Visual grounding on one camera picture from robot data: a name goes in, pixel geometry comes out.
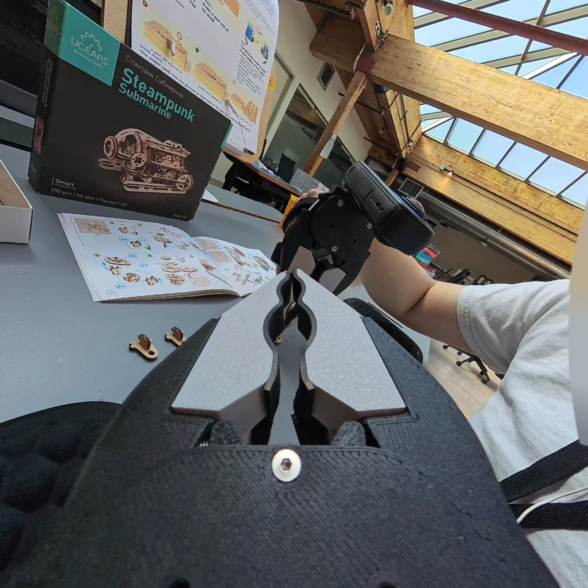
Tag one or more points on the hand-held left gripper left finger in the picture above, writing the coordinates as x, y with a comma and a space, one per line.
229, 363

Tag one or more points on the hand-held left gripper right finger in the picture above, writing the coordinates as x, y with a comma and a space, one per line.
349, 363

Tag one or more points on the background work desk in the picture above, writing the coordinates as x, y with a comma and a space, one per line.
266, 177

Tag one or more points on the grey desk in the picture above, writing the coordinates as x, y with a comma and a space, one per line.
55, 330

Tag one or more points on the person's right hand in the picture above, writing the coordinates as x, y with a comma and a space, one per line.
314, 195

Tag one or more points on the row of grey boxes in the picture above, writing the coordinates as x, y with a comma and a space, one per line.
307, 179

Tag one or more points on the small wooden hook piece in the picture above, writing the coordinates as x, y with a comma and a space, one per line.
176, 336
144, 347

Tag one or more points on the stack of coloured bins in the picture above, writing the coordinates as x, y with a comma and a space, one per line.
427, 257

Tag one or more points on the assembly instruction booklet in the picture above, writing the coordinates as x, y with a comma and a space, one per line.
160, 262

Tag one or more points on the black office chair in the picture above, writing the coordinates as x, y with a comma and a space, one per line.
473, 363

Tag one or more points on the white t-shirt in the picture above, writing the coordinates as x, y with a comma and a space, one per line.
519, 367

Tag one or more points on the printed instruction sheet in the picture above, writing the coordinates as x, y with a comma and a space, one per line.
206, 50

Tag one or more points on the dark model kit box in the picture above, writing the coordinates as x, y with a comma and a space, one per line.
128, 138

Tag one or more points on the white cardboard box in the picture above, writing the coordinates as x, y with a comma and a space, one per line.
13, 216

